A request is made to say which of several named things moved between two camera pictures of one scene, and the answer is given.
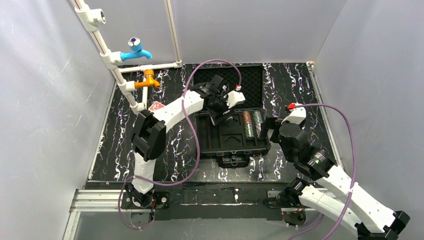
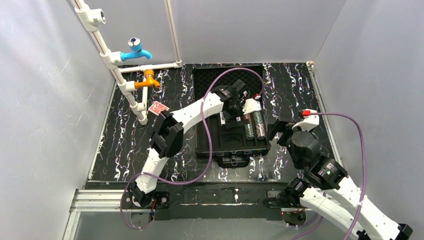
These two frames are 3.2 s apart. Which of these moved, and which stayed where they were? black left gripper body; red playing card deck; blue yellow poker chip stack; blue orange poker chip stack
Moved: black left gripper body
Stayed: blue yellow poker chip stack; blue orange poker chip stack; red playing card deck
